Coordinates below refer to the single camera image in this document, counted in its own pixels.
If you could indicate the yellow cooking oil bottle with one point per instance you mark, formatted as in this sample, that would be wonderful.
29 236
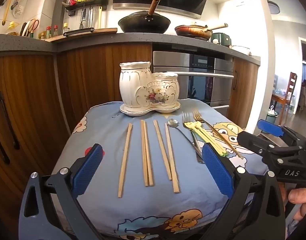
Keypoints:
14 25

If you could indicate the green kitchen appliance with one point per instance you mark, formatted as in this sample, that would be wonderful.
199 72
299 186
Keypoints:
224 40

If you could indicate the white floral ceramic utensil holder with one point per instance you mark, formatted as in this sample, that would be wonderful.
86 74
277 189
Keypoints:
135 85

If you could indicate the black wok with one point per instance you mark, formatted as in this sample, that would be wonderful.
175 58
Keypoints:
143 25

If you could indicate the white pot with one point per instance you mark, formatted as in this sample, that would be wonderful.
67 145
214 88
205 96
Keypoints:
240 50

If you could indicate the wooden cabinet door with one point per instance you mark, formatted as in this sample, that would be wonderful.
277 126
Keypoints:
30 92
92 75
243 87

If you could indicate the grey speckled countertop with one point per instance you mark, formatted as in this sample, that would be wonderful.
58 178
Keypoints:
92 41

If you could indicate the wooden cutting board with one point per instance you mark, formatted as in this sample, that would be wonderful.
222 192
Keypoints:
102 30

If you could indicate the stainless steel built-in oven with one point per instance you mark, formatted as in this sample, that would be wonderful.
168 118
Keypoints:
168 62

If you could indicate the white ceramic saucer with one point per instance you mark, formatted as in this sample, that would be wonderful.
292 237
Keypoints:
143 112

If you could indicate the silver flower-shaped spoon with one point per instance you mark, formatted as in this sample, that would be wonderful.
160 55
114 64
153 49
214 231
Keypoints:
173 122

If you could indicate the silver fork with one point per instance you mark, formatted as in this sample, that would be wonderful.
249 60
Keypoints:
185 119

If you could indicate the gold fork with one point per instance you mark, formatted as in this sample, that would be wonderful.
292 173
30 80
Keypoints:
198 117

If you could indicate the person's right hand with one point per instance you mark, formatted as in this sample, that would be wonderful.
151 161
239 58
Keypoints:
297 195

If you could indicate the brown frying pan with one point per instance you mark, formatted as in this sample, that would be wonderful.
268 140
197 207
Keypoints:
190 31

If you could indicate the black wall shelf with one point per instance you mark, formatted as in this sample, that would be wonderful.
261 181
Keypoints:
87 3

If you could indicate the yellow-capped clear bottle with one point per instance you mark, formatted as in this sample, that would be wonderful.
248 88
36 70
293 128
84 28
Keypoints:
65 28

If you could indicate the yellow hanging spatula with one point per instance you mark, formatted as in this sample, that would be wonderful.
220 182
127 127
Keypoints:
100 17

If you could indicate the hanging metal kitchen tool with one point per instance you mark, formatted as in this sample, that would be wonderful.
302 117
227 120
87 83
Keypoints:
90 17
82 18

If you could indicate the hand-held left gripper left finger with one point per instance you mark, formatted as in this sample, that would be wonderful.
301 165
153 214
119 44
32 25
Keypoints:
89 170

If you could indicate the dark ceiling lamp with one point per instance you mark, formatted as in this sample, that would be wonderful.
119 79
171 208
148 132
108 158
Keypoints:
272 6

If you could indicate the blue cartoon printed cloth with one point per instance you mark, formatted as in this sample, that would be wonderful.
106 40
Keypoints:
105 130

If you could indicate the yellow tulip plastic fork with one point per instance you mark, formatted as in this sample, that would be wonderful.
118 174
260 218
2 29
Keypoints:
193 125

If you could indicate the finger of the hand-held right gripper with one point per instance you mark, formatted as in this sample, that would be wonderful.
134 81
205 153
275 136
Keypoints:
253 142
268 127

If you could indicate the wooden chair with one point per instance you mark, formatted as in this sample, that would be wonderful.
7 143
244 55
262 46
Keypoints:
292 82

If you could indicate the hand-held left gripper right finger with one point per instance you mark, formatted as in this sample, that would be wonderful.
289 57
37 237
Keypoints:
218 172

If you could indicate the red-capped sauce bottle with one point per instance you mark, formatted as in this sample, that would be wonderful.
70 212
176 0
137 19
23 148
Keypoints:
49 32
55 30

